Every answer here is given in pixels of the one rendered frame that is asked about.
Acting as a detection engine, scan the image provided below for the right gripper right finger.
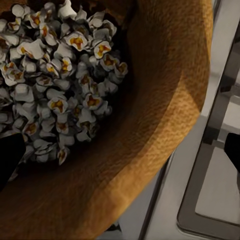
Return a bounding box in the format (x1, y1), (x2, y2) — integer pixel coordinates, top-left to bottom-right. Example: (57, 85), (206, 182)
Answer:
(223, 133), (240, 173)

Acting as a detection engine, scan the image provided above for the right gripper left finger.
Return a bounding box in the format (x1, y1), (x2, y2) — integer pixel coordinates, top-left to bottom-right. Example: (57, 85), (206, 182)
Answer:
(0, 133), (26, 193)

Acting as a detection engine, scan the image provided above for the popcorn bag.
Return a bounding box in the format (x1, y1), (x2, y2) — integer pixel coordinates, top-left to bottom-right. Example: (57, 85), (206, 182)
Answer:
(0, 0), (214, 240)

